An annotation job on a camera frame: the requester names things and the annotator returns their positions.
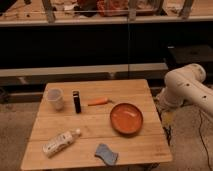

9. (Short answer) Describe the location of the wooden table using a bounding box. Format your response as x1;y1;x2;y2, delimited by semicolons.
21;79;172;171

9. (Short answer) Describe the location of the orange clutter on shelf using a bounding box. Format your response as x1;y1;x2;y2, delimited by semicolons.
97;0;128;16

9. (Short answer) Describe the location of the black box on right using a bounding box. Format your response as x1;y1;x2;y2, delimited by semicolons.
166;45;213;72

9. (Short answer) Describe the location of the black standing eraser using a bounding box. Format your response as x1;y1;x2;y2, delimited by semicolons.
73;91;81;114

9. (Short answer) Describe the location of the long metal shelf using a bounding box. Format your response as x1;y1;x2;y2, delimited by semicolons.
0;0;213;27

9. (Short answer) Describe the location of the blue sponge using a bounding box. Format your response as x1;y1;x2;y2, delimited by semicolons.
94;143;118;166

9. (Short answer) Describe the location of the black cable on floor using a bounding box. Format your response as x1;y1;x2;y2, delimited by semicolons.
197;109;213;171

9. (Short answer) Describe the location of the orange round plate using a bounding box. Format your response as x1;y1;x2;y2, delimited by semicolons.
110;103;143;135

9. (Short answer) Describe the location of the orange carrot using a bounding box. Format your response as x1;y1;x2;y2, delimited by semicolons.
87;98;112;106

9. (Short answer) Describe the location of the white plastic bottle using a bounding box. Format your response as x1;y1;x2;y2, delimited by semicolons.
42;129;81;158

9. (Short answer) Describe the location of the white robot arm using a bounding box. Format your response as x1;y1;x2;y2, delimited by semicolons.
158;63;213;118

